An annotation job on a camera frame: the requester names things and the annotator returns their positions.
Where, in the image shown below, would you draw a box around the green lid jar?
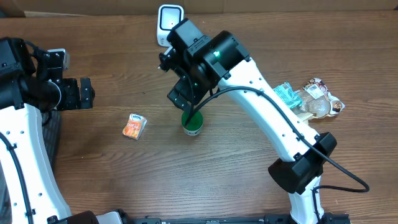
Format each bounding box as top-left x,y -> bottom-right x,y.
181,111 -> 203,136

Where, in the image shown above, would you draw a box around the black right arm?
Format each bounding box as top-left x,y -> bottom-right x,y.
159,19 -> 336,223

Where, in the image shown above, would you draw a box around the orange tissue packet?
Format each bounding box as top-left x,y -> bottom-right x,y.
122,113 -> 147,140

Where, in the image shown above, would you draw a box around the brown snack bag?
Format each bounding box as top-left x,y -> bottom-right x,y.
292,78 -> 345,124

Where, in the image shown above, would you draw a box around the grey mesh basket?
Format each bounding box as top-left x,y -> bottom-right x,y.
42,110 -> 62,170

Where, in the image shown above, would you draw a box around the white barcode scanner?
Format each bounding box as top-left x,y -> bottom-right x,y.
157,4 -> 184,47

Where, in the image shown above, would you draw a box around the mint green wipes packet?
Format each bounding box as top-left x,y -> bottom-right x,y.
273,82 -> 303,109

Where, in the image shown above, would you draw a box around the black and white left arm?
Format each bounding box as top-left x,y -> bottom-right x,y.
1,37 -> 129,224

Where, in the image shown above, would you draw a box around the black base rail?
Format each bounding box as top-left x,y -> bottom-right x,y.
123,213 -> 351,224

